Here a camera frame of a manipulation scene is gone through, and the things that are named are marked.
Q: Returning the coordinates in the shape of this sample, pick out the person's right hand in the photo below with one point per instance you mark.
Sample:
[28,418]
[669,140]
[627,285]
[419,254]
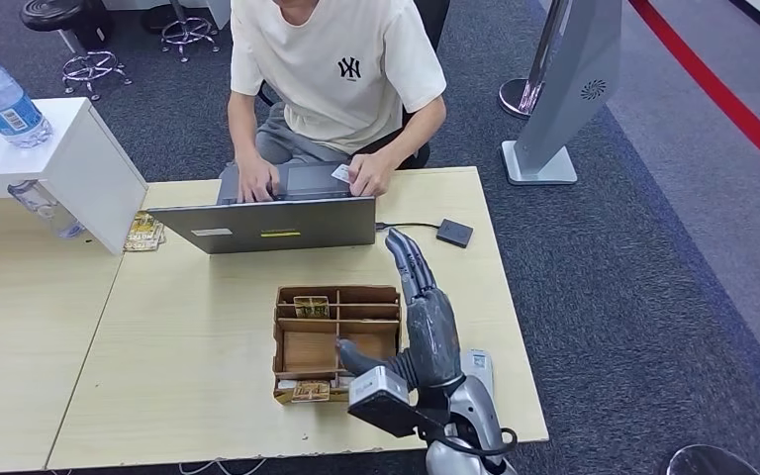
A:
[259,180]

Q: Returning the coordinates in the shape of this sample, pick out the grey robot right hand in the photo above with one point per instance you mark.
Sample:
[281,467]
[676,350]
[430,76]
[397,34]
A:
[432,334]

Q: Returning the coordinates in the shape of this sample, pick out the person's left hand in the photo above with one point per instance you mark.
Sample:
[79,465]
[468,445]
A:
[370,176]

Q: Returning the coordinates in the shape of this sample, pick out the white ID card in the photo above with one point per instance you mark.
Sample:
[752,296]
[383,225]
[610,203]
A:
[341,173]

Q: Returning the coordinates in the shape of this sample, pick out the person's left forearm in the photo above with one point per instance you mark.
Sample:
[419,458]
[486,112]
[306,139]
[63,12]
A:
[413,131]

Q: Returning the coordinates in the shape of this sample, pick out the person's right forearm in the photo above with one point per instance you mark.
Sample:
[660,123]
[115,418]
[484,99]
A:
[242,128]

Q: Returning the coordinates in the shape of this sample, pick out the white card reader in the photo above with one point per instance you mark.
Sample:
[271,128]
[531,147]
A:
[479,367]

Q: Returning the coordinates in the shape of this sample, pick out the person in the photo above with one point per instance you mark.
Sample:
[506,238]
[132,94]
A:
[334,72]

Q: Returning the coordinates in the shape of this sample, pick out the gold patterned room key card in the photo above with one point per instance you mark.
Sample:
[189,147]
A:
[311,307]
[310,391]

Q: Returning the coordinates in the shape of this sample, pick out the black office chair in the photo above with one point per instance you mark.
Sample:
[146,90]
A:
[413,154]

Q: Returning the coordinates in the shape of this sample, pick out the grey laptop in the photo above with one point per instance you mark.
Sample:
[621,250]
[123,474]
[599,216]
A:
[275,226]

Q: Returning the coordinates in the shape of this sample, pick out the small black box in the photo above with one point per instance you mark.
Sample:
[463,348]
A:
[455,233]

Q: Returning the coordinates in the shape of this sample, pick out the stack of gold cards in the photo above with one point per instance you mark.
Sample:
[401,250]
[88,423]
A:
[144,232]

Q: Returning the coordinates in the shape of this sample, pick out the wooden compartment organizer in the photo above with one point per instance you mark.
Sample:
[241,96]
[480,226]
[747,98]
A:
[304,351]

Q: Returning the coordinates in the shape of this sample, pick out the chrome pole round base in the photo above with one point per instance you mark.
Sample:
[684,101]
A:
[513,98]

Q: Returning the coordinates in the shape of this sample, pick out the black stool chrome base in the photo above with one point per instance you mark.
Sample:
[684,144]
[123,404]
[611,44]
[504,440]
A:
[52,13]
[188,31]

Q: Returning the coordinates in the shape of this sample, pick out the white shelf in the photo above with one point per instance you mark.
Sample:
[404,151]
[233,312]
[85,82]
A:
[88,167]

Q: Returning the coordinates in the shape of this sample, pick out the white cabinet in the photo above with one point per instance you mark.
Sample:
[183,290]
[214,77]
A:
[219,10]

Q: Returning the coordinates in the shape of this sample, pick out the grey kiosk stand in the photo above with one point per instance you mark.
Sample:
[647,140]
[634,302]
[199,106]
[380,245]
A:
[573,85]

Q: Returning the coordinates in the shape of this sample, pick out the clear water bottle blue label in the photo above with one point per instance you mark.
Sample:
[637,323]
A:
[1,101]

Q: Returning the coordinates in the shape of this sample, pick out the black round stool seat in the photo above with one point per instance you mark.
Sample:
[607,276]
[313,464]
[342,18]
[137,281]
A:
[708,462]

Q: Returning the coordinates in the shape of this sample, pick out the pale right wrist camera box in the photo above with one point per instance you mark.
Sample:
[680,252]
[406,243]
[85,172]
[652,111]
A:
[377,390]

